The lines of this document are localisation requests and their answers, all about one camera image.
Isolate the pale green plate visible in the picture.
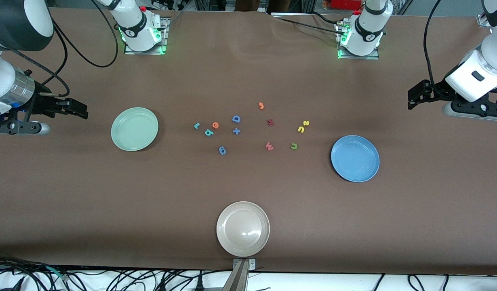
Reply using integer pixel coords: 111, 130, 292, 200
111, 107, 159, 152

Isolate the black table cable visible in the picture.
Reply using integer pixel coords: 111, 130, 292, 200
309, 11, 340, 25
271, 16, 344, 34

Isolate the teal floor cable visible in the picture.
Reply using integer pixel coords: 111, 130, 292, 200
44, 265, 67, 280

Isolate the aluminium profile with bracket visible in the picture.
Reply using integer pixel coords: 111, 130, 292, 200
221, 257, 257, 291

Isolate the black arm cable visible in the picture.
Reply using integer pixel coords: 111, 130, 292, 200
423, 0, 445, 97
0, 0, 120, 97

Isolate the brown table cover sheet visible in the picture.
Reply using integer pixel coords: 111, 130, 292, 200
0, 7, 497, 276

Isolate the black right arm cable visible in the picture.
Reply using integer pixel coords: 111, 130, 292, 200
0, 0, 120, 97

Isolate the beige plate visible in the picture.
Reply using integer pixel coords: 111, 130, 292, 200
216, 201, 270, 257

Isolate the red box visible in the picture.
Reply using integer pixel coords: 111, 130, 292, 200
331, 0, 363, 11

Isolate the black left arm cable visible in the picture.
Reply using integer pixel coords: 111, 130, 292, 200
423, 0, 445, 97

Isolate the blue plate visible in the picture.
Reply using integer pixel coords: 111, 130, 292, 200
331, 135, 380, 183

